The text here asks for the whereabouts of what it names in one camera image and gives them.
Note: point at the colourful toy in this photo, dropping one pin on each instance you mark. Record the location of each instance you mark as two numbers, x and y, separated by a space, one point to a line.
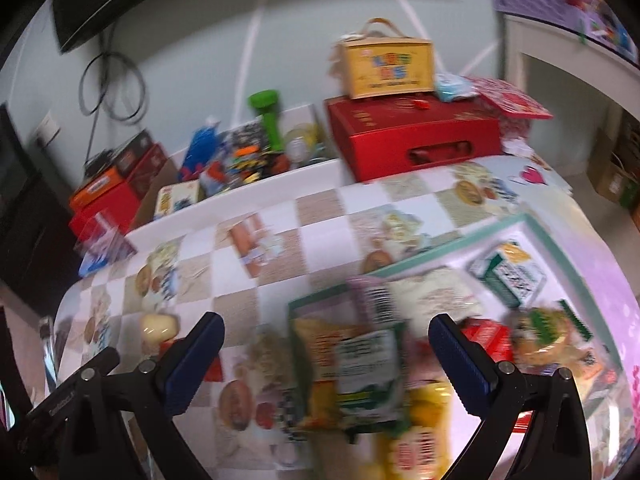
245 151

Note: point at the beige printed snack packet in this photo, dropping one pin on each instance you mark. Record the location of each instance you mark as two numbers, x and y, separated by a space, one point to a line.
419 298

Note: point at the white green corn snack packet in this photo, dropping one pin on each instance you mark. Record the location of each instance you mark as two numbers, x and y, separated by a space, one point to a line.
510 273

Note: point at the large red gift box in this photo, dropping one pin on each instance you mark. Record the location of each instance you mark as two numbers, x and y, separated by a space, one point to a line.
380 137

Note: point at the blue water bottle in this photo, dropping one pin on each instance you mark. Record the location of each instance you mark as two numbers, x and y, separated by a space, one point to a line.
201 150

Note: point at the small red pastry packet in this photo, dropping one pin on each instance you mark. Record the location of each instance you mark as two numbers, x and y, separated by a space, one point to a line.
494 337

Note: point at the clear plastic container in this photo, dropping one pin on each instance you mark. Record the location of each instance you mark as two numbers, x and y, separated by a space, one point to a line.
100 244

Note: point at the green dumbbell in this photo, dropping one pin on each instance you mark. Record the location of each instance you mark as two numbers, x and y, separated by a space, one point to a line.
266 104

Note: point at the yellow translucent snack bag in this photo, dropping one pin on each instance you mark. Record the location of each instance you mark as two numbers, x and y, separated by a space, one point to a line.
421 449

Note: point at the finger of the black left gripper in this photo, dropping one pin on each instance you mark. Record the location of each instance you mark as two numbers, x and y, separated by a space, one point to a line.
44 419

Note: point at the black cabinet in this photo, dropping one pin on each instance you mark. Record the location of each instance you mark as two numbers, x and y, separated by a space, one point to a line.
39 262

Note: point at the small yellow cake packet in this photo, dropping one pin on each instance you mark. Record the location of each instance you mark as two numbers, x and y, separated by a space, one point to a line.
157 328

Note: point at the green label cookie packet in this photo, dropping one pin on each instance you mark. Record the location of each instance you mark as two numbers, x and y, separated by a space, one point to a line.
550 334

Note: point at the red box under orange box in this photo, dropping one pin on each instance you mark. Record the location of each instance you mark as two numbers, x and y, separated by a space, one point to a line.
139 163

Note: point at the white wall socket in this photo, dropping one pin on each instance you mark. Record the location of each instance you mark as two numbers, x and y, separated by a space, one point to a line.
47 130

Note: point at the yellow card box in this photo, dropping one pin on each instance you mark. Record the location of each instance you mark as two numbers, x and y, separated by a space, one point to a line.
174 197

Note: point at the yellow gift box with handle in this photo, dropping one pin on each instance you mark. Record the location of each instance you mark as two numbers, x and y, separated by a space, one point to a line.
380 60

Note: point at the red patterned bag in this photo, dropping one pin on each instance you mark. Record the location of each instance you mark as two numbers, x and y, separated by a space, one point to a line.
514 109

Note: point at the orange flat box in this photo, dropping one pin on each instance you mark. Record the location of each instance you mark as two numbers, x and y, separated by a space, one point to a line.
95 188

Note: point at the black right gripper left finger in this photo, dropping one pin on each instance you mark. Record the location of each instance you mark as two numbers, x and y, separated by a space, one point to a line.
96 444

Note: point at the pink striped snack packet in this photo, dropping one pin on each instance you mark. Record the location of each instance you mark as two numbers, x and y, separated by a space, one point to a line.
372 299

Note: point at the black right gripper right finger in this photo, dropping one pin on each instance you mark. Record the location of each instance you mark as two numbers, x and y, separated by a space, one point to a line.
556 444

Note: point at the clear round jar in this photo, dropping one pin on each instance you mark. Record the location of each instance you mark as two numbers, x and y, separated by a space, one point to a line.
300 143

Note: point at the orange yellow chip packet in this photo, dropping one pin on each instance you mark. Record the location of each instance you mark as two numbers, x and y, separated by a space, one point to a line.
320 339

